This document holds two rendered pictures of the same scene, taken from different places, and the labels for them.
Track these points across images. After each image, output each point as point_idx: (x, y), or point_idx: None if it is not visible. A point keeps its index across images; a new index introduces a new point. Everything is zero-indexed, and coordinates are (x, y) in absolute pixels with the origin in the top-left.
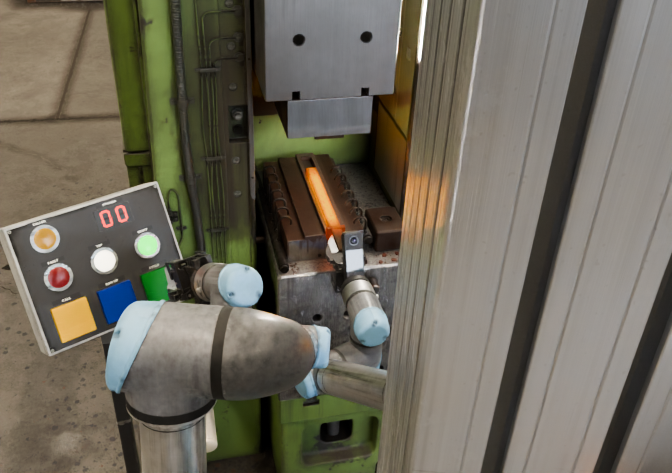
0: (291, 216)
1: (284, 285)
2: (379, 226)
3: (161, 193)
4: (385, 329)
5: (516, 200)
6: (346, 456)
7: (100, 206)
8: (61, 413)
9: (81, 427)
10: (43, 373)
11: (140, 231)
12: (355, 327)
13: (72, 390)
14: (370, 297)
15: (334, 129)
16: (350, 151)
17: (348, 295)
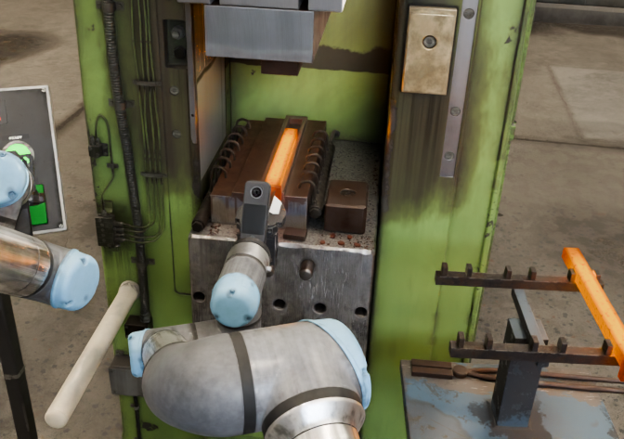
0: (236, 172)
1: (196, 247)
2: (332, 199)
3: (89, 118)
4: (246, 305)
5: None
6: None
7: None
8: (33, 374)
9: (44, 393)
10: (38, 330)
11: (12, 137)
12: (212, 295)
13: (56, 354)
14: (248, 263)
15: (265, 51)
16: (360, 125)
17: (227, 258)
